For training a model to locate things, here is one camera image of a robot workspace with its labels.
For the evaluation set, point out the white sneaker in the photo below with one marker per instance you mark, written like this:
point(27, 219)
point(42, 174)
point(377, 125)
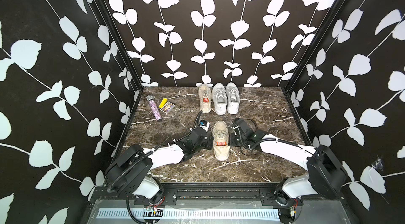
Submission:
point(219, 98)
point(233, 98)

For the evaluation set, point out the beige sneaker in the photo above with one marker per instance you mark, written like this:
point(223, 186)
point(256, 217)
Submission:
point(205, 91)
point(220, 134)

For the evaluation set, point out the yellow wedge block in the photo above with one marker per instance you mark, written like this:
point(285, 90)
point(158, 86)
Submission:
point(163, 102)

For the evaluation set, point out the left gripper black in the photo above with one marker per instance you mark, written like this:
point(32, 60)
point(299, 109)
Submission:
point(208, 138)

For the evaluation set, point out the purple glitter tube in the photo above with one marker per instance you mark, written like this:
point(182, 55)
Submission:
point(154, 108)

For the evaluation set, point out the small purple card box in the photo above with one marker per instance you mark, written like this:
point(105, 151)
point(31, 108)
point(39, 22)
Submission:
point(168, 106)

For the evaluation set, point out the white slotted cable duct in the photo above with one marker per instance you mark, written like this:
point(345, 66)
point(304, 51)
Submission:
point(216, 214)

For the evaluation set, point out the white sneaker right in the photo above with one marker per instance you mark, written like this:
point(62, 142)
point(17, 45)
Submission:
point(233, 98)

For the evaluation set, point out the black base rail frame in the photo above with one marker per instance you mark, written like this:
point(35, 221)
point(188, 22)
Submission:
point(173, 193)

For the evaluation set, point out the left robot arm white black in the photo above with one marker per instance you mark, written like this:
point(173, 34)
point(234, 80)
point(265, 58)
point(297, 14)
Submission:
point(128, 174)

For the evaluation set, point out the white sneaker left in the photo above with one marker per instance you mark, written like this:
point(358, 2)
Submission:
point(219, 98)

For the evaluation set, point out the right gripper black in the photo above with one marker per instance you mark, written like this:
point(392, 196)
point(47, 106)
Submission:
point(231, 138)

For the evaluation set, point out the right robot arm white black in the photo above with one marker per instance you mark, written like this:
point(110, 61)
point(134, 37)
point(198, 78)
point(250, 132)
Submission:
point(324, 175)

